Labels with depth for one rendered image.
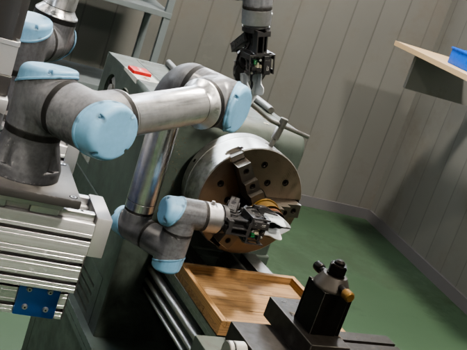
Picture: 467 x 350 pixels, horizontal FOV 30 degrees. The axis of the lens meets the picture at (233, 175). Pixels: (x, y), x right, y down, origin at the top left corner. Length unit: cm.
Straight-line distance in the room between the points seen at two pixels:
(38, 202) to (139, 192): 41
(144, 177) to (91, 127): 52
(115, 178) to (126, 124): 93
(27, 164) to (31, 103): 12
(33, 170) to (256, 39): 71
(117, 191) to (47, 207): 78
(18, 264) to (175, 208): 42
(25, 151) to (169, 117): 30
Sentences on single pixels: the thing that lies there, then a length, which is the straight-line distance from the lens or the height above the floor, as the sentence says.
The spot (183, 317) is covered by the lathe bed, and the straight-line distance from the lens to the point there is 229.
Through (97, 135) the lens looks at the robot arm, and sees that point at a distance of 164.
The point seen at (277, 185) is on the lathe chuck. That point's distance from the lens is 239.
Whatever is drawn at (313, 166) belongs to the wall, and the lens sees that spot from 643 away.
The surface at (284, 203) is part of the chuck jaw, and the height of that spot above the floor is 111.
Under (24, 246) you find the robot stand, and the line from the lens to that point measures 183.
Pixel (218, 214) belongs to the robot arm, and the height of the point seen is 110.
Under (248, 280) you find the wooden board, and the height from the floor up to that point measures 89.
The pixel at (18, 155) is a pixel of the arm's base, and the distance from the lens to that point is 176.
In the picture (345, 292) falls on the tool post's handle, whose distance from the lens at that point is 182.
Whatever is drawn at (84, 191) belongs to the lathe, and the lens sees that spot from 285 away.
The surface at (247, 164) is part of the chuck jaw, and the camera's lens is 228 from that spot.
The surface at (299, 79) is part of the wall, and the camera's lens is 617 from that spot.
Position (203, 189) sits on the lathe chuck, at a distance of 231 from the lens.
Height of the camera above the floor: 176
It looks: 15 degrees down
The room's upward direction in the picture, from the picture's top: 19 degrees clockwise
